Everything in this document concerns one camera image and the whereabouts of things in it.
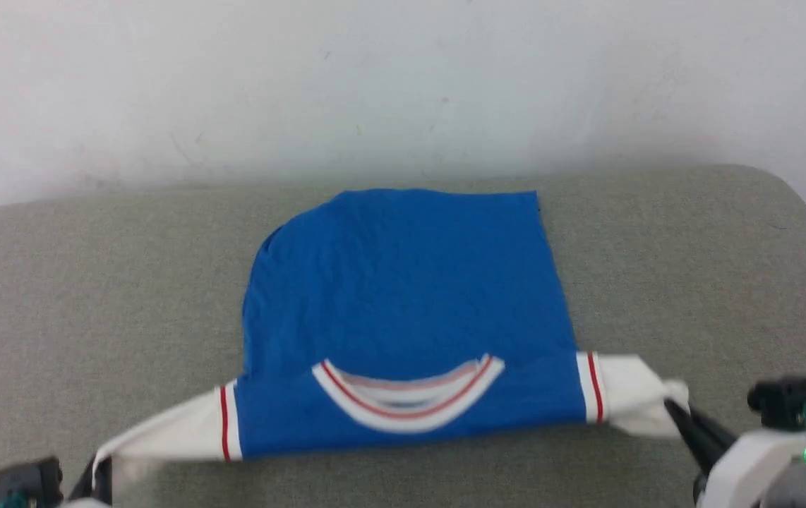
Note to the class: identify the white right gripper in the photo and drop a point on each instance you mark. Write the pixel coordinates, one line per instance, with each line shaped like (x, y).
(749, 469)

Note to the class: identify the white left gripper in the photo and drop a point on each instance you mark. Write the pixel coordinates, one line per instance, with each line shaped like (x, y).
(85, 504)

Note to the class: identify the blue T-shirt white sleeves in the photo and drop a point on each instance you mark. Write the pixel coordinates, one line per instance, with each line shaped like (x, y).
(403, 303)

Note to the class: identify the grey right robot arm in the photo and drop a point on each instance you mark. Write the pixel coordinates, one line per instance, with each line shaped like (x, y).
(795, 490)

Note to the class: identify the grey fabric sofa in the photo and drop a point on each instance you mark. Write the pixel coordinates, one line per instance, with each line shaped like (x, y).
(692, 282)

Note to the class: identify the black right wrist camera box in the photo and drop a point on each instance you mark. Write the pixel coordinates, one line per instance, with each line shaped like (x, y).
(784, 402)

